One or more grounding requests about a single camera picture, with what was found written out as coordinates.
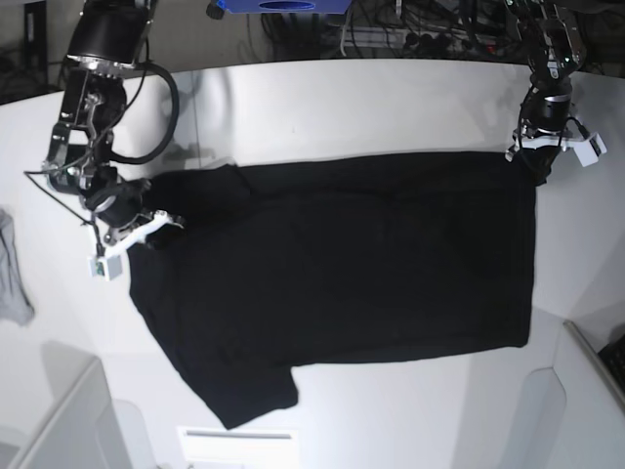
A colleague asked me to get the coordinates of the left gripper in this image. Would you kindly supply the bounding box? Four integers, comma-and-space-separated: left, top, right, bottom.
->
517, 80, 572, 186

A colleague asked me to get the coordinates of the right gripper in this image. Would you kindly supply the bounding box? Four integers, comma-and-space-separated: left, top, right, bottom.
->
80, 170, 151, 230

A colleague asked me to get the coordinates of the black T-shirt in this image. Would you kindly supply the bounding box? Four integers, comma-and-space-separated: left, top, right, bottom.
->
128, 151, 536, 429

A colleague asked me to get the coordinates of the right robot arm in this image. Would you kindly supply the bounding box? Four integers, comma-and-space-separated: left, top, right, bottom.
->
25, 1, 184, 239

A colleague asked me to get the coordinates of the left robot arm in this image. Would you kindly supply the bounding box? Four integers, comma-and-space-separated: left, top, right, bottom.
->
507, 1, 585, 187

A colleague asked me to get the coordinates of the grey cloth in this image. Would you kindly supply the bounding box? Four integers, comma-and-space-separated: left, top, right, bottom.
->
1, 209, 34, 326

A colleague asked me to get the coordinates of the white side bin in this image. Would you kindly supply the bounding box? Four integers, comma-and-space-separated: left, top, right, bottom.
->
8, 357, 133, 468

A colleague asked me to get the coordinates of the blue box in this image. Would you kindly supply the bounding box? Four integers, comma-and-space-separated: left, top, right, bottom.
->
216, 0, 352, 15

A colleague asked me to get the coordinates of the black keyboard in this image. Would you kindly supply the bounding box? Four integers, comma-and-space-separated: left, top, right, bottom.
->
599, 336, 625, 390

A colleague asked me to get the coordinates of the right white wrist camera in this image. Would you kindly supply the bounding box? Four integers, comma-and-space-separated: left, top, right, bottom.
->
88, 210, 186, 281

